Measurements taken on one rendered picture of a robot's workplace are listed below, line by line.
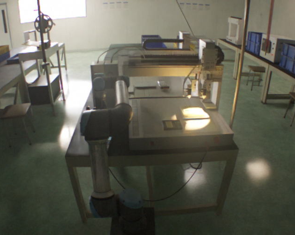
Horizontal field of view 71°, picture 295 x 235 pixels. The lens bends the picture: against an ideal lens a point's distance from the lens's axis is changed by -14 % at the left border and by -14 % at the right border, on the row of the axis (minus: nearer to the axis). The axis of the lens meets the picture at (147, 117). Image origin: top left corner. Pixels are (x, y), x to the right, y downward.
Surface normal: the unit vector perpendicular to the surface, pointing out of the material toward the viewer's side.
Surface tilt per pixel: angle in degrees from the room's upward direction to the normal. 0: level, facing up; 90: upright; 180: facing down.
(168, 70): 90
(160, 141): 90
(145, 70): 90
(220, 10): 90
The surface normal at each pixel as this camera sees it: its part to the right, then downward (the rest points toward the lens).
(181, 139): 0.07, 0.46
